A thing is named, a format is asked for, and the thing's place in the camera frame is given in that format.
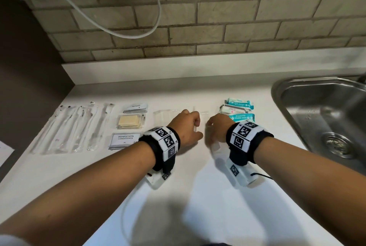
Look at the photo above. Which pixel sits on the person's left hand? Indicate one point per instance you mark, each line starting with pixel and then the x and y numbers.
pixel 186 128

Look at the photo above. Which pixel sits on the person's right hand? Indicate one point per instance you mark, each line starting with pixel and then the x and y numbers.
pixel 221 127

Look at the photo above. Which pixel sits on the white box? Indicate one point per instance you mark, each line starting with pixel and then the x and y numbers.
pixel 231 109

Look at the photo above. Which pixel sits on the stack of small white sachets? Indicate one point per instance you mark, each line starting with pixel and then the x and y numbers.
pixel 135 106

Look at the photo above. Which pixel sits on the person's right forearm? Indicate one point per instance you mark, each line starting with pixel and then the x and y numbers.
pixel 314 180

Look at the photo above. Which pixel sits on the person's left forearm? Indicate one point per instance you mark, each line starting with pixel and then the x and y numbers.
pixel 71 197

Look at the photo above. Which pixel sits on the white countertop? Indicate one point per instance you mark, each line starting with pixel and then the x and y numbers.
pixel 200 197

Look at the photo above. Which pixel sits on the black wristband with marker tags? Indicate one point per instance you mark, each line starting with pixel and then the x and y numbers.
pixel 246 140
pixel 163 146

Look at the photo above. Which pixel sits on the steel sink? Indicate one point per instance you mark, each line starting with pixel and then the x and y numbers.
pixel 323 117

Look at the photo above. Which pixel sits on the white and blue poster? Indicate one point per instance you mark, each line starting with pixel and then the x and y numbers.
pixel 5 151

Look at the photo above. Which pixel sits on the white shirt sleeve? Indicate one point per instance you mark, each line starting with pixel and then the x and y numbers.
pixel 11 240

